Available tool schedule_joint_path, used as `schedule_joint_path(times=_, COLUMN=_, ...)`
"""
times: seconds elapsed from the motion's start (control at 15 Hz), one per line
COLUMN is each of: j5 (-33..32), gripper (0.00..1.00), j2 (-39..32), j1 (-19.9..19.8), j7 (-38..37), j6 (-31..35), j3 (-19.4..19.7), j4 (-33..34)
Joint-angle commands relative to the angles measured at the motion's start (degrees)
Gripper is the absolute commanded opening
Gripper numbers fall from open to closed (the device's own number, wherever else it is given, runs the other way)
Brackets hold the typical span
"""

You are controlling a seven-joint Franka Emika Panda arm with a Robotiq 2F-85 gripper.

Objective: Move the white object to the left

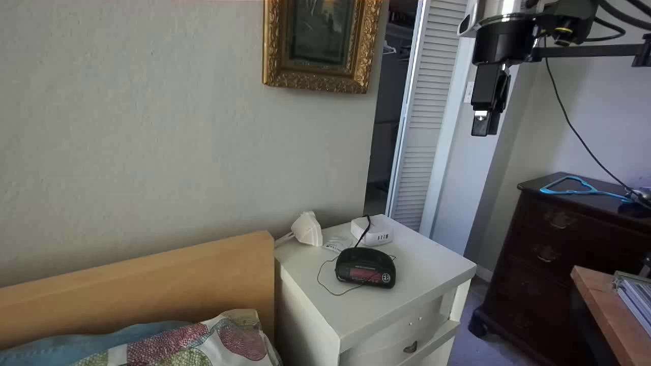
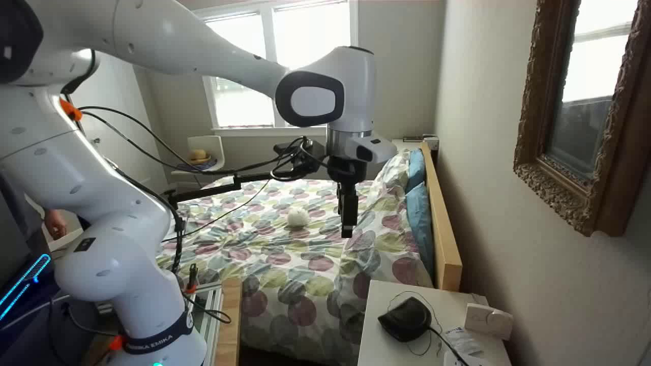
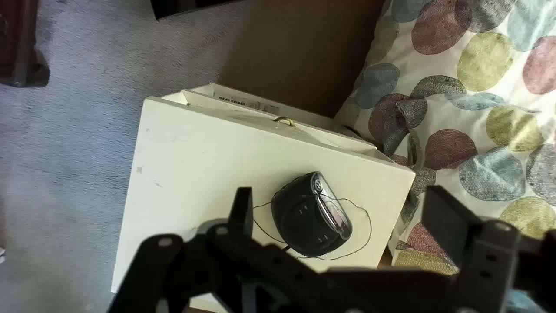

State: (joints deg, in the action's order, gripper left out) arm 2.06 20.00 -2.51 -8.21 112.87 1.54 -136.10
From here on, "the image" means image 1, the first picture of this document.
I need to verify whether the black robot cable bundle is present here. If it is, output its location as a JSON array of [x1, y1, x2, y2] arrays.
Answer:
[[596, 0, 651, 36]]

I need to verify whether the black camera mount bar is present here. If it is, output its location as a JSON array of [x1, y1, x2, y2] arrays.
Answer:
[[531, 41, 651, 69]]

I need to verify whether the black alarm clock radio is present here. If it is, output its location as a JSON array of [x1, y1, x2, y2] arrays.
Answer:
[[333, 246, 398, 291]]

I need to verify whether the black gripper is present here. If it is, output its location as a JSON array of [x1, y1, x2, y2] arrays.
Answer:
[[471, 18, 538, 138]]

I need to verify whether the floral bedspread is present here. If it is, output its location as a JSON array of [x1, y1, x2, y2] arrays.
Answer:
[[69, 309, 283, 366]]

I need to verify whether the thin black antenna wire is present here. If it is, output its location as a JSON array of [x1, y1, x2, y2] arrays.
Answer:
[[316, 252, 362, 299]]

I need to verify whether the light wooden headboard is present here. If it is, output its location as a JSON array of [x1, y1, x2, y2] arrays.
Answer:
[[0, 231, 277, 352]]

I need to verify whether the wooden desk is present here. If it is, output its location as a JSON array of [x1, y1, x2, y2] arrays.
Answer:
[[568, 265, 651, 366]]

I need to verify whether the white nightstand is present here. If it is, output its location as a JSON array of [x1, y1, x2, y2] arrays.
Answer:
[[273, 214, 479, 366]]

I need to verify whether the thin black hanging cable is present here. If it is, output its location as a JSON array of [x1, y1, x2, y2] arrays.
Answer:
[[542, 57, 651, 205]]

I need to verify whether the dark wooden dresser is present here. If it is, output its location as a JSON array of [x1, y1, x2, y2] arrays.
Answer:
[[469, 171, 651, 366]]

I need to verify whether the white louvered closet door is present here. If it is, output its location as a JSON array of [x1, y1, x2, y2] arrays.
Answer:
[[385, 0, 476, 237]]

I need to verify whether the blue cable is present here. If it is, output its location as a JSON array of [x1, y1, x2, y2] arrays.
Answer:
[[538, 173, 636, 204]]

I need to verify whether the thick black clock cord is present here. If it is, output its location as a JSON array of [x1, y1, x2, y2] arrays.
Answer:
[[352, 214, 375, 250]]

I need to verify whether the white plastic box device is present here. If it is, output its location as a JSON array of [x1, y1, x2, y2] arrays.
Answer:
[[290, 209, 325, 249]]

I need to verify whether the gold framed picture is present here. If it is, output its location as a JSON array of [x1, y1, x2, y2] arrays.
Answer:
[[260, 0, 385, 95]]

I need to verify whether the blue pillow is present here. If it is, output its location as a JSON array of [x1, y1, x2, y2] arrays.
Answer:
[[0, 319, 185, 366]]

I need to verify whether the grey book stack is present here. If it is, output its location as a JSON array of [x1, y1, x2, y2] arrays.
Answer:
[[612, 271, 651, 338]]

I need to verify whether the small black device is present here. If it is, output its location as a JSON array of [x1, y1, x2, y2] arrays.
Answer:
[[617, 192, 651, 220]]

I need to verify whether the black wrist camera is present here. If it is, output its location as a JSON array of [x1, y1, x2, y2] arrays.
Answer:
[[535, 0, 601, 47]]

